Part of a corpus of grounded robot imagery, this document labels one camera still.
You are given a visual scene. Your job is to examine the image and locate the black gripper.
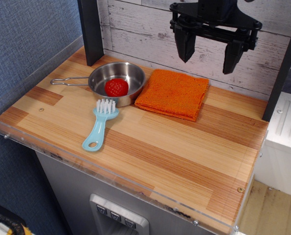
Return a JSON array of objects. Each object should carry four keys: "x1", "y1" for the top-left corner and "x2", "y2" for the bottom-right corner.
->
[{"x1": 170, "y1": 0, "x2": 262, "y2": 74}]

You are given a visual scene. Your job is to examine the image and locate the stainless steel pot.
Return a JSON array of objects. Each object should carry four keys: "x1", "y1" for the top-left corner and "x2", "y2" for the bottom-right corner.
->
[{"x1": 50, "y1": 62, "x2": 146, "y2": 107}]

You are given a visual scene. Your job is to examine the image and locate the red toy strawberry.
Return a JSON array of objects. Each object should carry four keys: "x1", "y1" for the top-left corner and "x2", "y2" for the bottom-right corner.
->
[{"x1": 104, "y1": 78, "x2": 129, "y2": 97}]

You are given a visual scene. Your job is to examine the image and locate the orange folded cloth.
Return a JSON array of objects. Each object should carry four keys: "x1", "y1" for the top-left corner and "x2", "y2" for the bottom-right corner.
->
[{"x1": 134, "y1": 69, "x2": 209, "y2": 122}]

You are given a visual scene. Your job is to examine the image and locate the light blue scrub brush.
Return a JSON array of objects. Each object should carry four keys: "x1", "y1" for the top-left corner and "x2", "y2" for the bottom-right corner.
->
[{"x1": 82, "y1": 98, "x2": 119, "y2": 152}]

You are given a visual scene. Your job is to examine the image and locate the white ridged side unit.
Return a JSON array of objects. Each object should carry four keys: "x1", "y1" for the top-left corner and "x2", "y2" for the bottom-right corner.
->
[{"x1": 254, "y1": 92, "x2": 291, "y2": 195}]

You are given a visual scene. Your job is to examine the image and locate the silver dispenser button panel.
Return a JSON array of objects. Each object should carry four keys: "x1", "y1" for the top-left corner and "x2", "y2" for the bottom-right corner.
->
[{"x1": 90, "y1": 193, "x2": 150, "y2": 235}]

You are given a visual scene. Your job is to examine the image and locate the grey toy fridge cabinet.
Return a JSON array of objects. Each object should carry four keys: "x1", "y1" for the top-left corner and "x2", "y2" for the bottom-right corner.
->
[{"x1": 37, "y1": 153, "x2": 211, "y2": 235}]

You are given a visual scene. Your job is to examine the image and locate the yellow black object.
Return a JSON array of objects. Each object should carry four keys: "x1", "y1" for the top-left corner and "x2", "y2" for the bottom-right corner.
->
[{"x1": 0, "y1": 206, "x2": 33, "y2": 235}]

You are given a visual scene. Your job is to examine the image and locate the black right frame post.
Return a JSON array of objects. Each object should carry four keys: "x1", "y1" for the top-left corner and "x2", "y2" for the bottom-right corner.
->
[{"x1": 262, "y1": 39, "x2": 291, "y2": 121}]

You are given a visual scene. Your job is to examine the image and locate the black frame post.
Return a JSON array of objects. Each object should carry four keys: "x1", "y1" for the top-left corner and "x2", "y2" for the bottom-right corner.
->
[
  {"x1": 77, "y1": 0, "x2": 104, "y2": 66},
  {"x1": 262, "y1": 39, "x2": 291, "y2": 121}
]

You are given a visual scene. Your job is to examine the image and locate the black left frame post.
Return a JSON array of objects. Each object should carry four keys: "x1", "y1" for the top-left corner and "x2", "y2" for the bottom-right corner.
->
[{"x1": 77, "y1": 0, "x2": 104, "y2": 66}]

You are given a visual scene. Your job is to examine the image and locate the clear acrylic guard rail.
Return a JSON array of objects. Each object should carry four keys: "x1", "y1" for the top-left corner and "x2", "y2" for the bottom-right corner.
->
[{"x1": 0, "y1": 33, "x2": 268, "y2": 235}]

